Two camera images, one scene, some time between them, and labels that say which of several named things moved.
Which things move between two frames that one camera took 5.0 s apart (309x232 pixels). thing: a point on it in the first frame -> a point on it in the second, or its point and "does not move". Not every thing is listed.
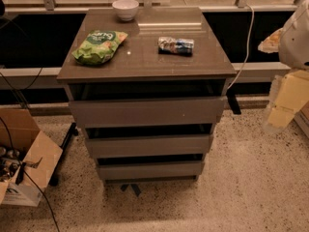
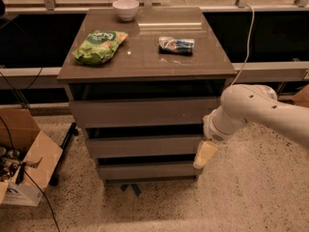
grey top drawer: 176,110 does not move
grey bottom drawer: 146,170 does not move
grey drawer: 159,145 does not move
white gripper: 296,43 -> 211,130
